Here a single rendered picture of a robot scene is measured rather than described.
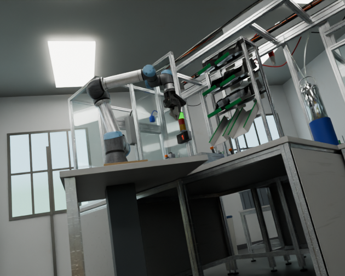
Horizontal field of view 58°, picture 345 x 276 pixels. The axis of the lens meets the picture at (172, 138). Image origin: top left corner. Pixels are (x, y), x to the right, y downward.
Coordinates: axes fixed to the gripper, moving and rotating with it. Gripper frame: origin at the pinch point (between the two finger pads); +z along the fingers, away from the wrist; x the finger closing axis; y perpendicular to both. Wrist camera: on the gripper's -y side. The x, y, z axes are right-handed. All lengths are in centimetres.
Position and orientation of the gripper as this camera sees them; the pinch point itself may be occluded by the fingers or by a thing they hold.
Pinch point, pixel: (177, 119)
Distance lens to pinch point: 206.4
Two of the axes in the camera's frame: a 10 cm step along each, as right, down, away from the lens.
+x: 6.9, -3.3, -6.5
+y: -7.0, -0.8, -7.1
